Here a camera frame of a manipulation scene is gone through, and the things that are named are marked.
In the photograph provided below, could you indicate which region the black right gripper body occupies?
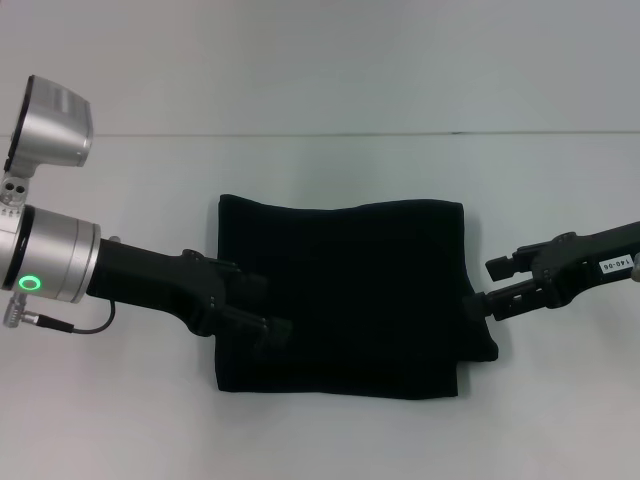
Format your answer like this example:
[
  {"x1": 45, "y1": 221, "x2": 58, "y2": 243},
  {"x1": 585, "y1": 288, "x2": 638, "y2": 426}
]
[{"x1": 528, "y1": 219, "x2": 640, "y2": 310}]

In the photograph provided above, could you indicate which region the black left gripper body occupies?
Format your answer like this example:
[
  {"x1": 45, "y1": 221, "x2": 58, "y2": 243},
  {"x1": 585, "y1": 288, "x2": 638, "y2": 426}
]
[{"x1": 83, "y1": 236, "x2": 227, "y2": 339}]

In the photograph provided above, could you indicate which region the black t-shirt with white print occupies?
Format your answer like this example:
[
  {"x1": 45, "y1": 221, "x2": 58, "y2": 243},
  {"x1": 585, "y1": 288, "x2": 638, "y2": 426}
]
[{"x1": 211, "y1": 193, "x2": 502, "y2": 401}]

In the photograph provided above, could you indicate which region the black cable with silver plug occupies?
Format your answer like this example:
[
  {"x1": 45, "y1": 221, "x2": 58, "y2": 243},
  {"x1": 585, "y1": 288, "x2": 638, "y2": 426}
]
[{"x1": 1, "y1": 293, "x2": 118, "y2": 336}]

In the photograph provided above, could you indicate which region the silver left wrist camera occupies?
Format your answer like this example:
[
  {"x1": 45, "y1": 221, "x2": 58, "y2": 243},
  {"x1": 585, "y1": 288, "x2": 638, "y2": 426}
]
[{"x1": 0, "y1": 74, "x2": 95, "y2": 209}]

